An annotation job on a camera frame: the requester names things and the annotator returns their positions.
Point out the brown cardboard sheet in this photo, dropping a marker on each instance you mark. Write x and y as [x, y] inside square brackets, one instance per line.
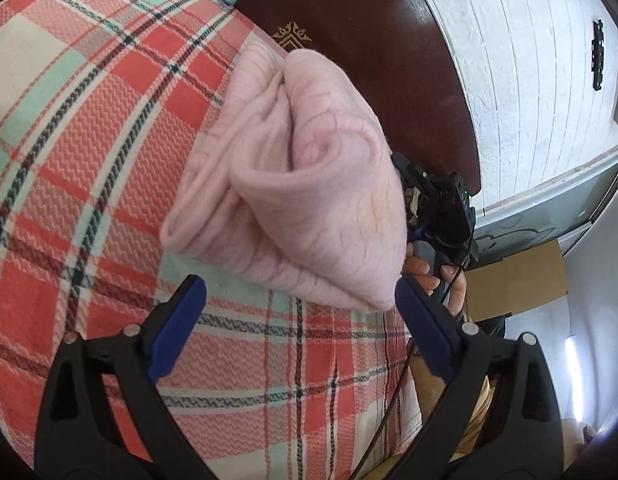
[517, 283]

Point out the pink knit sweater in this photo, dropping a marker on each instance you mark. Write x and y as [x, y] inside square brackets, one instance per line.
[293, 187]

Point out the person's right hand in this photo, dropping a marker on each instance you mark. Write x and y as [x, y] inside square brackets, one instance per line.
[451, 275]

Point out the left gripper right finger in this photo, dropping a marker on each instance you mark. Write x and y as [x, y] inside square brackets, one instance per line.
[522, 435]

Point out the plaid red bed sheet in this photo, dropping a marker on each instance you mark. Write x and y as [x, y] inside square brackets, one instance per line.
[101, 104]

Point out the dark brown wooden headboard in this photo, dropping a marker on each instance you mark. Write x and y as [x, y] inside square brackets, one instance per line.
[394, 53]

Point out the black wall bracket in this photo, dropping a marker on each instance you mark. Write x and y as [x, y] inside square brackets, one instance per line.
[597, 55]

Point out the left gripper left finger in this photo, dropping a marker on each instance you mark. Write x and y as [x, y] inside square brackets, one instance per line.
[77, 436]

